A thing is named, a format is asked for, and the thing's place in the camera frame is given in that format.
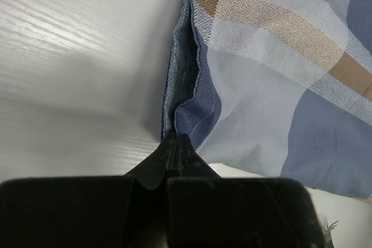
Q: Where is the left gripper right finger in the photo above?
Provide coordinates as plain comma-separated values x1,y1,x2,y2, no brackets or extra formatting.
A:
173,134,221,178

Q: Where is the blue plaid cloth placemat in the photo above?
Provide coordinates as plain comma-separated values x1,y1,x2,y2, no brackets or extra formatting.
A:
162,0,371,199

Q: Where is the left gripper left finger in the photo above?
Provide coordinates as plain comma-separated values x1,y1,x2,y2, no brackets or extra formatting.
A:
124,132,176,190

